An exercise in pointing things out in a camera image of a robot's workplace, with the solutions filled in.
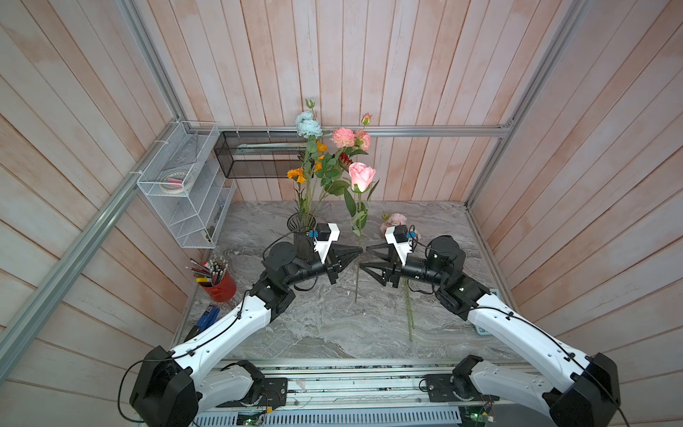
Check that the black mesh wall shelf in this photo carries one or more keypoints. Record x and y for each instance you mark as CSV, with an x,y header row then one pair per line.
x,y
257,155

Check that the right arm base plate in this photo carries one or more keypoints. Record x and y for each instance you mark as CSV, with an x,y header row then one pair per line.
x,y
451,388

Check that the white wire mesh shelf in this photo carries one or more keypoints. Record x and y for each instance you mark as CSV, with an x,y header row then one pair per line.
x,y
194,218

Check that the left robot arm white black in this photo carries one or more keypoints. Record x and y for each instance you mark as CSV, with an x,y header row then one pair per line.
x,y
174,386

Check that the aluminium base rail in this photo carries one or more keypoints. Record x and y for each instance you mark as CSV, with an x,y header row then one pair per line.
x,y
357,384

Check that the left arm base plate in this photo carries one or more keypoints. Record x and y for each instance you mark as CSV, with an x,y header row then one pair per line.
x,y
266,391

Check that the blue stapler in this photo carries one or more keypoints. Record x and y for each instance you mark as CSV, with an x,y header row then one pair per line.
x,y
207,319

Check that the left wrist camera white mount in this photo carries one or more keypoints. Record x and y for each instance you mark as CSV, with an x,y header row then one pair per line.
x,y
323,235

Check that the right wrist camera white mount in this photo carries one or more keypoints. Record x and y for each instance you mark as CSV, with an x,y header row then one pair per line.
x,y
402,238

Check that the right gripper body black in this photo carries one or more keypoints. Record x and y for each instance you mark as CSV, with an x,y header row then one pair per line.
x,y
417,270

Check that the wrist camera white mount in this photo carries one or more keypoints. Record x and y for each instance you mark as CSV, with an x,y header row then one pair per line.
x,y
402,238
323,235

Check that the red pen cup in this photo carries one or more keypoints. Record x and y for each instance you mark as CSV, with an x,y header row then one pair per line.
x,y
213,276

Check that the light blue calculator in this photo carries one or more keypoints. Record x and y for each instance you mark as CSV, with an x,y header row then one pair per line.
x,y
479,330

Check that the pink rose bud stem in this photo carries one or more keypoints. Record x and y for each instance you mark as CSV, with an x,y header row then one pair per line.
x,y
358,195

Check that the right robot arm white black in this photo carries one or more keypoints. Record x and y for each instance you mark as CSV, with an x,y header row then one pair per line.
x,y
570,387

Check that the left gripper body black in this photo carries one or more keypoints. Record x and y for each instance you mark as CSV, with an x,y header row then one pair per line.
x,y
317,269

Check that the pink peony stem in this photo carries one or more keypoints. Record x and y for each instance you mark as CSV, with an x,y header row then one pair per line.
x,y
409,307
392,220

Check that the mixed bouquet remaining flowers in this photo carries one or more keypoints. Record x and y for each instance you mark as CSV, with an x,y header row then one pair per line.
x,y
326,159

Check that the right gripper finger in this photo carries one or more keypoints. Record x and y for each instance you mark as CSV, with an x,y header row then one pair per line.
x,y
382,251
380,272

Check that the dark glass vase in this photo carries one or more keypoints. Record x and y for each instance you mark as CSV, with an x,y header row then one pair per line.
x,y
300,225

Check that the tape roll on shelf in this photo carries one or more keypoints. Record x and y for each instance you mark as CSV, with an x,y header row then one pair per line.
x,y
176,183

